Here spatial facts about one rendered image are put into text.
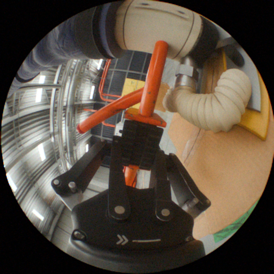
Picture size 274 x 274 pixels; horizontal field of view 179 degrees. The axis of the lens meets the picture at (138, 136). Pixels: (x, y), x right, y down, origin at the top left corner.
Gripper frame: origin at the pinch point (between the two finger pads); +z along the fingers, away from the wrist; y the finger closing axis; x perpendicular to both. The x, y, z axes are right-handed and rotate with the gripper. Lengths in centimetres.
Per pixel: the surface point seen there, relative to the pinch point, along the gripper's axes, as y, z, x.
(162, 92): 31, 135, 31
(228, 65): 10.4, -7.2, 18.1
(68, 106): -380, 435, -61
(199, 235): 53, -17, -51
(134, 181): 1.1, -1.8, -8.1
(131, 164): -0.4, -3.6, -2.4
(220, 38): 7.9, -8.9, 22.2
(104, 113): -6.4, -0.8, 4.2
